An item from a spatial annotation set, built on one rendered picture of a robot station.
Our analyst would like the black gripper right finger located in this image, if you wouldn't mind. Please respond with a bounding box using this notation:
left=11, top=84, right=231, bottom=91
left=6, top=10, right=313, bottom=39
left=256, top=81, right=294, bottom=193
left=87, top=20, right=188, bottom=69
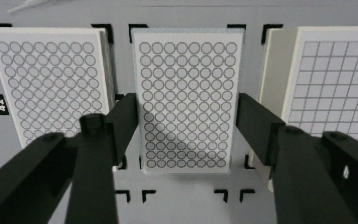
left=236, top=93, right=358, bottom=224

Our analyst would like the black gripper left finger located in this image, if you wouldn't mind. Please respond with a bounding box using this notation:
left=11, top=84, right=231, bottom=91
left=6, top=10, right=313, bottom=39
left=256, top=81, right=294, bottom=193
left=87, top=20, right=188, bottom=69
left=0, top=93, right=138, bottom=224

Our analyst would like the white deep-well block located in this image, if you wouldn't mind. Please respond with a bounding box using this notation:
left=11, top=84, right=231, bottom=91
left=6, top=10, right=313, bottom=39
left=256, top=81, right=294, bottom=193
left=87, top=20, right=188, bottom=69
left=257, top=26, right=358, bottom=140

